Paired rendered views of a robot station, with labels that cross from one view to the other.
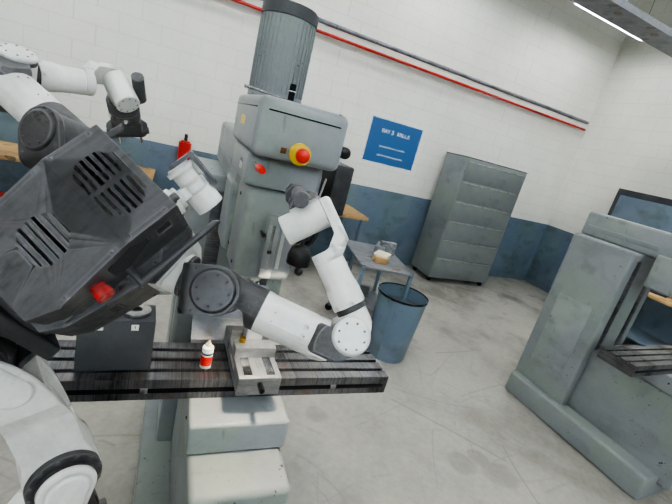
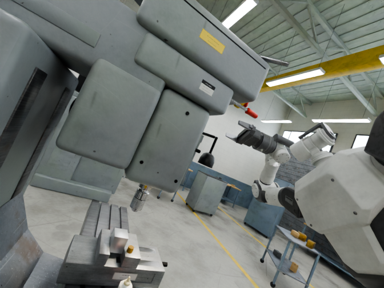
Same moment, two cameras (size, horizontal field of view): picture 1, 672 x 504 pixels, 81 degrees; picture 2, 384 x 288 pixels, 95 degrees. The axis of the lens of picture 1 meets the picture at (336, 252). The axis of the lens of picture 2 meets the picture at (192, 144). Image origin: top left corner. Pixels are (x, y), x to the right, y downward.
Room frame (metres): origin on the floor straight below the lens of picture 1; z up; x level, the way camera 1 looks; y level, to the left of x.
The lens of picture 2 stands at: (1.22, 0.92, 1.46)
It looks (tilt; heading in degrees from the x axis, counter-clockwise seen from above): 3 degrees up; 271
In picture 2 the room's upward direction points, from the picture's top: 24 degrees clockwise
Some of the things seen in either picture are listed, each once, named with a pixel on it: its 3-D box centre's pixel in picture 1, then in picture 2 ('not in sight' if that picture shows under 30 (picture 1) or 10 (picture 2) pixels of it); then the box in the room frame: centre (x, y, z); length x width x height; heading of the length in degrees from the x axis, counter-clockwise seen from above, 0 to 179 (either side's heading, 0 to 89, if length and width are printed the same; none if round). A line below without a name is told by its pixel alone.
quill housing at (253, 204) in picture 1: (264, 228); (164, 140); (1.33, 0.26, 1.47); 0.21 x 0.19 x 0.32; 115
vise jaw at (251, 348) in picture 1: (254, 348); (129, 248); (1.29, 0.20, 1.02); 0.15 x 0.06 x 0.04; 116
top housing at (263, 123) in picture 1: (283, 128); (199, 58); (1.34, 0.27, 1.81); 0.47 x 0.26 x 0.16; 25
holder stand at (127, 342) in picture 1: (117, 335); not in sight; (1.14, 0.64, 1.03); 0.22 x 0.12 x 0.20; 118
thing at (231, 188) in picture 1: (255, 213); (113, 117); (1.50, 0.34, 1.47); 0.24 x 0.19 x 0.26; 115
